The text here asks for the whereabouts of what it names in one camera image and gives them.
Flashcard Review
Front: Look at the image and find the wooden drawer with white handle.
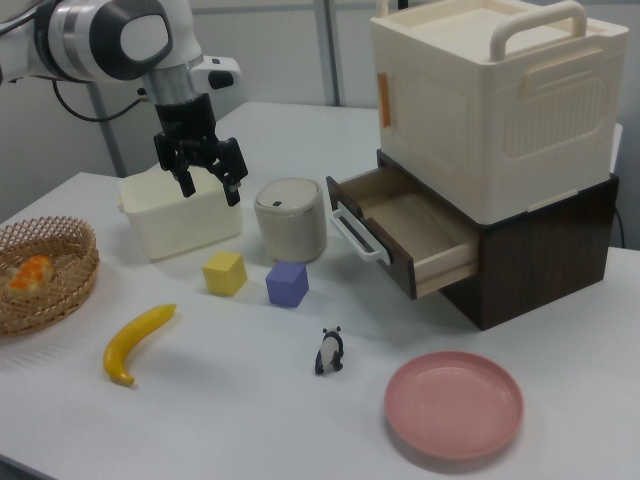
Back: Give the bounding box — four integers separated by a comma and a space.
325, 166, 479, 301

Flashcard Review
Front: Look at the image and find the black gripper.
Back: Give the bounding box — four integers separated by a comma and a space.
152, 92, 250, 208

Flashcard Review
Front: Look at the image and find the yellow cube block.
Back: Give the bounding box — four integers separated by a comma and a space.
201, 250, 248, 297

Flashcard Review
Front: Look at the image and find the grey metal frame post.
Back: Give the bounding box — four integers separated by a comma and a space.
315, 0, 347, 107

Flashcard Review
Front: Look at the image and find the cream plastic open bin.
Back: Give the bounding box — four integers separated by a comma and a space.
115, 164, 245, 261

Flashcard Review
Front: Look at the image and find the woven wicker basket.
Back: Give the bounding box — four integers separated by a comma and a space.
0, 214, 100, 338

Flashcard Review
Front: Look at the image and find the dark wood drawer cabinet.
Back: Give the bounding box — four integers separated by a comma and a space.
375, 148, 621, 331

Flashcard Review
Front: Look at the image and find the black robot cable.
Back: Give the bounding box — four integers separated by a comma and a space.
51, 78, 152, 123

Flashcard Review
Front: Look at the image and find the beige mini lidded trash can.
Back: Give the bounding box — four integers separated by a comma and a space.
253, 178, 329, 264

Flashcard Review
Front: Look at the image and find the small panda toy figure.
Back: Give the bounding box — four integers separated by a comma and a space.
313, 325, 345, 376

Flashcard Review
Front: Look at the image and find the purple cube block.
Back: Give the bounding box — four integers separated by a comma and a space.
265, 260, 309, 308

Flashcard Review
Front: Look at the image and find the cream storage box with handle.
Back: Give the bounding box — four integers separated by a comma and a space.
368, 0, 630, 224

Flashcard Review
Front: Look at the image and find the orange toy bread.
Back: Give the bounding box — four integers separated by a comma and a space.
7, 254, 55, 294

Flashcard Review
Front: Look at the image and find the orange tape strip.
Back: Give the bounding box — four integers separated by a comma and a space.
377, 72, 393, 128

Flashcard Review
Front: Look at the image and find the pink round plate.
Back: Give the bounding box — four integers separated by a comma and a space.
383, 350, 525, 457

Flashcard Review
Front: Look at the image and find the yellow toy banana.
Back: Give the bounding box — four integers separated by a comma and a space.
103, 303, 178, 386

